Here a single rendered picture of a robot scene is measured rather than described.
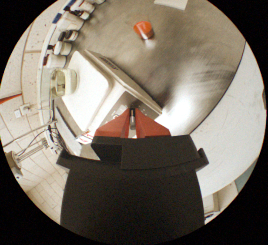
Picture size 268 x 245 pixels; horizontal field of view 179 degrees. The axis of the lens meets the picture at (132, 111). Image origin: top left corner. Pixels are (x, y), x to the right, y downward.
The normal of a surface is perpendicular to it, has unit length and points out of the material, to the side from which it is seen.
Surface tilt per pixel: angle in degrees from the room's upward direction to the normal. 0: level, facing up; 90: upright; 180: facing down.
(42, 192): 90
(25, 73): 90
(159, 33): 0
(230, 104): 0
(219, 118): 0
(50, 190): 90
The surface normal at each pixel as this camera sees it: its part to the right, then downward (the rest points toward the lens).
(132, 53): -0.37, 0.27
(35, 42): 0.75, 0.65
